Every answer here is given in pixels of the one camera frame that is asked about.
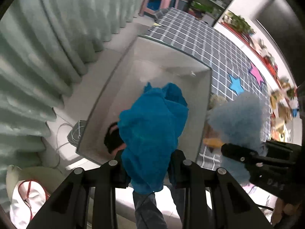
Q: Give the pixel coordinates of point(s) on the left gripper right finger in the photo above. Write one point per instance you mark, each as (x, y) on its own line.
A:
(213, 199)

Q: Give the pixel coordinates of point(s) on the green potted plant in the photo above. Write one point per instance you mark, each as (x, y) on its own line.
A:
(238, 23)

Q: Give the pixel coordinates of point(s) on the pink plastic stool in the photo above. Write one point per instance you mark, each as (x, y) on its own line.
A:
(151, 6)

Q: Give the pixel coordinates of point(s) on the grey storage box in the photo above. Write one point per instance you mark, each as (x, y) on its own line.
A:
(147, 61)

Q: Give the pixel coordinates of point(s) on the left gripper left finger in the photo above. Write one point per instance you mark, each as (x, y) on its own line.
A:
(67, 207)

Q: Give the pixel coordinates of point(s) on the grey checked star rug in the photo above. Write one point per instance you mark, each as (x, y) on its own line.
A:
(232, 73)

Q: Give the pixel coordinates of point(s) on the dark blue towel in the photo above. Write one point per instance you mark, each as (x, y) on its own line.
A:
(151, 129)

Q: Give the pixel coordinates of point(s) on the grey green curtain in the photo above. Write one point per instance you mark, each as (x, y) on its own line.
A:
(45, 48)

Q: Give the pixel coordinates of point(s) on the orange cardboard box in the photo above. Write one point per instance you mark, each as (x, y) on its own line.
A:
(213, 142)

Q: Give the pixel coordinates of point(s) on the white red bag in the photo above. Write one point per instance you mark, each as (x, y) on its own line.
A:
(28, 189)

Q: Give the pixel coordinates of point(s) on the person right hand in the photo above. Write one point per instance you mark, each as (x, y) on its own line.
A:
(282, 209)

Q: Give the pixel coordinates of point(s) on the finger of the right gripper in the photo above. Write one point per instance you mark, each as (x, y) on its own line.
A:
(241, 157)

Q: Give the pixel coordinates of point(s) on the white polka dot cloth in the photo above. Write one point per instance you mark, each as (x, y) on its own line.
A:
(216, 100)

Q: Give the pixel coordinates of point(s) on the light blue fluffy duster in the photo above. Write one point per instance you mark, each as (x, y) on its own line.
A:
(241, 121)

